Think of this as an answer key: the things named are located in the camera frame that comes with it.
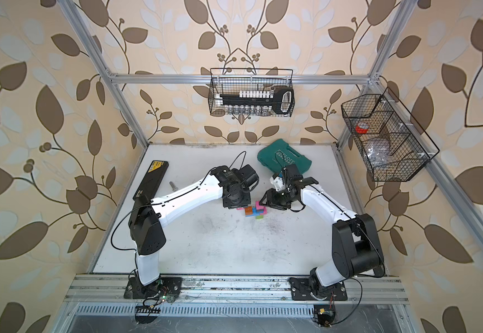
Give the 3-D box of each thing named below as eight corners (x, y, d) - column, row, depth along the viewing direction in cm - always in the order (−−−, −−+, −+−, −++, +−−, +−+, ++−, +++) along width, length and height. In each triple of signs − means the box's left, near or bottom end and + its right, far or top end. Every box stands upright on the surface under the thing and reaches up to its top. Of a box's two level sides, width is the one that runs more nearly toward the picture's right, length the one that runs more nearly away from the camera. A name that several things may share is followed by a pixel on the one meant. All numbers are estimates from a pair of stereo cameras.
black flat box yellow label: (136, 199, 102) (133, 195, 99) (154, 164, 116) (151, 160, 113) (153, 200, 101) (151, 196, 99) (169, 165, 116) (167, 161, 113)
